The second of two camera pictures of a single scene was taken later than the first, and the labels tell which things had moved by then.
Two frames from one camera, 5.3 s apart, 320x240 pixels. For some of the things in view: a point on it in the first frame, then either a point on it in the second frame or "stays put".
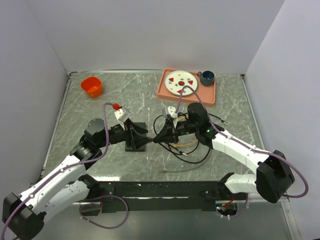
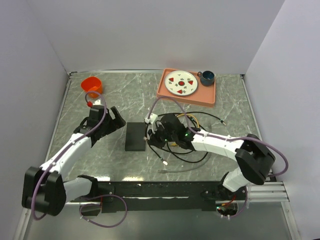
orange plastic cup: x=93 y=85 stays put
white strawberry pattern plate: x=175 y=80 stays put
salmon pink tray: x=208 y=93 stays put
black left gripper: x=130 y=134 to x=118 y=122
